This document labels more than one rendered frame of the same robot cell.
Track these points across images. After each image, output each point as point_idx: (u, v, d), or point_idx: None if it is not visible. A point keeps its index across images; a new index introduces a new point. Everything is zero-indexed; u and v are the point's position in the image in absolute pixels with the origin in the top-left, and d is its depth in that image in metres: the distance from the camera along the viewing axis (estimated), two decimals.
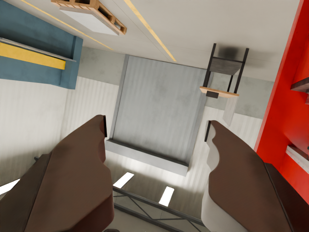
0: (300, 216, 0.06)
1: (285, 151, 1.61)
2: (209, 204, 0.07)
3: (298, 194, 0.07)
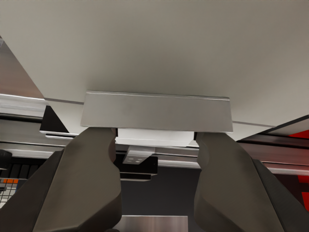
0: (288, 210, 0.07)
1: None
2: (202, 204, 0.07)
3: (286, 188, 0.07)
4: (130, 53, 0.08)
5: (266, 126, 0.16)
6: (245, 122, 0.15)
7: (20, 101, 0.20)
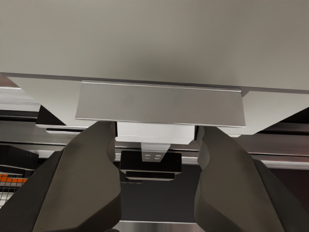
0: (289, 210, 0.07)
1: None
2: (202, 204, 0.07)
3: (286, 188, 0.07)
4: None
5: None
6: (285, 89, 0.10)
7: (16, 95, 0.19)
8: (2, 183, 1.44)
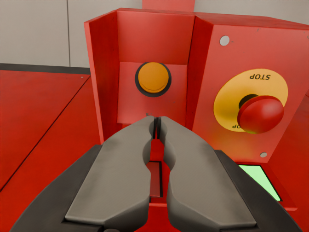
0: (252, 194, 0.07)
1: None
2: (175, 205, 0.07)
3: (247, 173, 0.08)
4: None
5: None
6: None
7: None
8: None
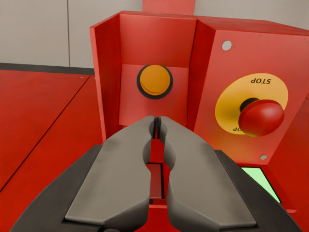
0: (252, 194, 0.07)
1: None
2: (175, 205, 0.07)
3: (247, 173, 0.08)
4: None
5: None
6: None
7: None
8: None
